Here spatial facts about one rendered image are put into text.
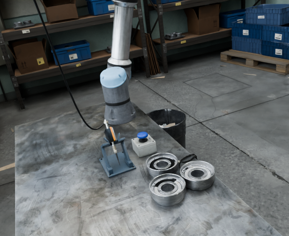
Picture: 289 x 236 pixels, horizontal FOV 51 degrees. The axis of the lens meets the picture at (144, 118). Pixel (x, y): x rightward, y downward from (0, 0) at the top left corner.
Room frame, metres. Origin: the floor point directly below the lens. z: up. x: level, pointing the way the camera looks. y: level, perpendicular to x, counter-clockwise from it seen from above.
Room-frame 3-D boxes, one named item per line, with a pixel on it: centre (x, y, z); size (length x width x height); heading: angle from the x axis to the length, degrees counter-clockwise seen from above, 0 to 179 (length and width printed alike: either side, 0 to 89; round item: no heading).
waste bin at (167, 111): (2.03, -0.14, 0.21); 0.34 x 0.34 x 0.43
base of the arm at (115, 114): (1.31, 0.11, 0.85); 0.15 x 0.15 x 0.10
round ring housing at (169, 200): (0.70, -0.04, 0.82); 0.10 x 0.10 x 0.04
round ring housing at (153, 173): (0.83, -0.04, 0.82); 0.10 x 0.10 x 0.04
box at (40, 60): (4.14, 1.40, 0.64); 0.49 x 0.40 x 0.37; 114
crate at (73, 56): (4.33, 0.90, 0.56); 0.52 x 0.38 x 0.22; 106
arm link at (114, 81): (1.32, 0.11, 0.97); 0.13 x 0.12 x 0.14; 174
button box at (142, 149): (0.98, 0.02, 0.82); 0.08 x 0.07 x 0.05; 19
